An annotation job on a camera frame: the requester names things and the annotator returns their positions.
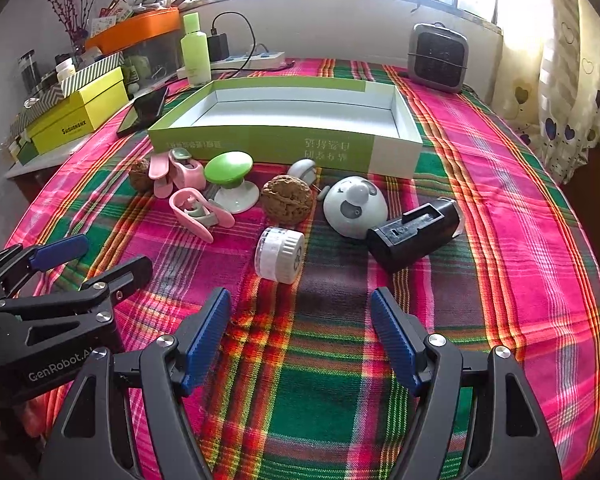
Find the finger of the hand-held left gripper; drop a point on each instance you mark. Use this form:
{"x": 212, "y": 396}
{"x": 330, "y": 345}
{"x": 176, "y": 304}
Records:
{"x": 60, "y": 251}
{"x": 130, "y": 272}

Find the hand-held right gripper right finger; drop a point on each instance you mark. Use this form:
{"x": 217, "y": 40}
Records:
{"x": 395, "y": 340}

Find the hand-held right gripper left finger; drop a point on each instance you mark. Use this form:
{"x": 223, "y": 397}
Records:
{"x": 210, "y": 340}

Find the pink green hook clip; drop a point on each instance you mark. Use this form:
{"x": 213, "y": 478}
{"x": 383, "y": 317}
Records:
{"x": 200, "y": 227}
{"x": 190, "y": 172}

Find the dark brown walnut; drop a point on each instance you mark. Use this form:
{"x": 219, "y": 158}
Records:
{"x": 140, "y": 175}

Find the black battery holder device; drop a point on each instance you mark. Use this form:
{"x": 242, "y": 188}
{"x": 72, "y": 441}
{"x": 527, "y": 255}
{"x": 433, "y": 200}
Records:
{"x": 410, "y": 240}

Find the small white round jar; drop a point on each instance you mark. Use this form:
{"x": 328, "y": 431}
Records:
{"x": 280, "y": 255}

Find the round panda face toy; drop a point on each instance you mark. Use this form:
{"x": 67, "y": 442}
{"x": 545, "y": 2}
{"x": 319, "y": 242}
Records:
{"x": 352, "y": 210}

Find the green white mushroom knob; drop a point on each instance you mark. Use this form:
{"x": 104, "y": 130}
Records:
{"x": 228, "y": 167}

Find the light brown walnut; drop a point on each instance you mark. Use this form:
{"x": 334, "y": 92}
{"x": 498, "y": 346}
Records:
{"x": 286, "y": 200}

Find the small white oval gadget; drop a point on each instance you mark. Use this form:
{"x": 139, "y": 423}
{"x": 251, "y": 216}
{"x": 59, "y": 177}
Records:
{"x": 302, "y": 169}

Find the green white cardboard box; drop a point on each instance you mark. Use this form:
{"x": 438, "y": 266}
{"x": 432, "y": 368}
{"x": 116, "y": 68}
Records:
{"x": 280, "y": 145}

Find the white side table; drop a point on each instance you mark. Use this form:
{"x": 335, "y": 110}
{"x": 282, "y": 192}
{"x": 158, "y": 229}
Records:
{"x": 45, "y": 160}

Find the pink green plaid blanket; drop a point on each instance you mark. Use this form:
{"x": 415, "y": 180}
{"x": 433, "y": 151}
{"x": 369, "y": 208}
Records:
{"x": 330, "y": 410}

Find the yellow cardboard box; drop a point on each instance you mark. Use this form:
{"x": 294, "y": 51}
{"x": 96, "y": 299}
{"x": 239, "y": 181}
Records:
{"x": 80, "y": 120}

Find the black smartphone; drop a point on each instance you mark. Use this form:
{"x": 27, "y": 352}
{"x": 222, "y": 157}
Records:
{"x": 142, "y": 110}

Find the black lidded jar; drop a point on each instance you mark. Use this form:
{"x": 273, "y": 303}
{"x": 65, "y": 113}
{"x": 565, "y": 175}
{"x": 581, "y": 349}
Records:
{"x": 29, "y": 72}

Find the small white bottle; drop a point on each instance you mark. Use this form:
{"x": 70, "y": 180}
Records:
{"x": 65, "y": 69}

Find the green white striped box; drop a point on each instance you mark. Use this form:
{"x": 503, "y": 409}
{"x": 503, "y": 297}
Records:
{"x": 92, "y": 70}

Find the glass tank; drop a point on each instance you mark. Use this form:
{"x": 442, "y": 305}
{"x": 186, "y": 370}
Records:
{"x": 160, "y": 52}

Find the pink blossom branches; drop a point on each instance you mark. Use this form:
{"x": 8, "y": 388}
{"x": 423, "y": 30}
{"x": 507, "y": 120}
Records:
{"x": 76, "y": 30}

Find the light green plastic bottle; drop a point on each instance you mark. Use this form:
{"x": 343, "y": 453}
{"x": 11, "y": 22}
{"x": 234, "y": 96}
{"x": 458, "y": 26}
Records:
{"x": 196, "y": 55}

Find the orange tray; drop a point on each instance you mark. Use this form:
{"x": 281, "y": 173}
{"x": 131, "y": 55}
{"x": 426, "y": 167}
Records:
{"x": 135, "y": 30}

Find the red white paper packets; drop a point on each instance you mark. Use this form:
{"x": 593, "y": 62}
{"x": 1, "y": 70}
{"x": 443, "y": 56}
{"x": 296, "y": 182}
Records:
{"x": 105, "y": 12}

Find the black charger adapter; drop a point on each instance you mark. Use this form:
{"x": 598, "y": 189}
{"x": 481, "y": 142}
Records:
{"x": 218, "y": 46}

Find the white blue power strip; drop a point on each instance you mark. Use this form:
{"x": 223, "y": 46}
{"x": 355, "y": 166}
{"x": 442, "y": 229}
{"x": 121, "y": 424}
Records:
{"x": 267, "y": 57}

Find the grey small fan heater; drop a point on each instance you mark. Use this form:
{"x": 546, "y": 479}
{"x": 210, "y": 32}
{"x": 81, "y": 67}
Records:
{"x": 437, "y": 60}

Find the cream heart print curtain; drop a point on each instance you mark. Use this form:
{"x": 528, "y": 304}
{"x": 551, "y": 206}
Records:
{"x": 565, "y": 110}

